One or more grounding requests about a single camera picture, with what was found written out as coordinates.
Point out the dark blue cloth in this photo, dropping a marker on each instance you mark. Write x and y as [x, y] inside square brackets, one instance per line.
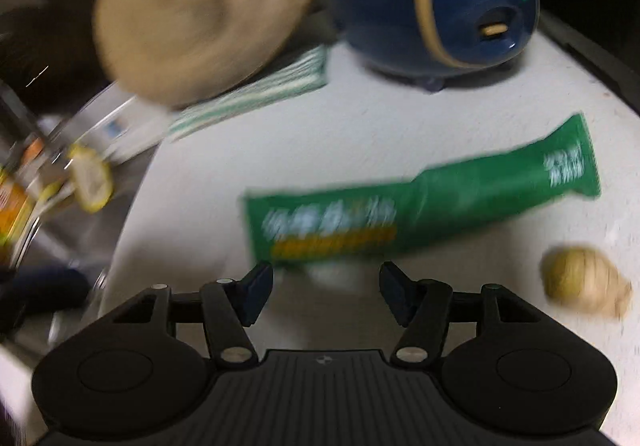
[45, 288]

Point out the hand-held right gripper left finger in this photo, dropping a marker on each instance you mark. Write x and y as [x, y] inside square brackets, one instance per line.
[256, 293]

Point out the bottle with orange label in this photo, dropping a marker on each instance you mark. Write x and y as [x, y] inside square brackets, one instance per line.
[15, 196]

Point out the green packet white lettering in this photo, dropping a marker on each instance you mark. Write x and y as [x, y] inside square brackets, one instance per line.
[425, 206]

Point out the round wooden cutting board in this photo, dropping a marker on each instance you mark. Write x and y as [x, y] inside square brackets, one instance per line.
[200, 16]

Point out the blue rice cooker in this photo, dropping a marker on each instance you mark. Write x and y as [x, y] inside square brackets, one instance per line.
[380, 1]

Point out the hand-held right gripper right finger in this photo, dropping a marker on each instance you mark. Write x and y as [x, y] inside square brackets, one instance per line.
[395, 293]

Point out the green striped cloth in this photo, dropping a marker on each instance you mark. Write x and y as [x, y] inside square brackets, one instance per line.
[260, 91]

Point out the ginger piece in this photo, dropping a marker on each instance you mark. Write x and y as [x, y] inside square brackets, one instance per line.
[575, 276]

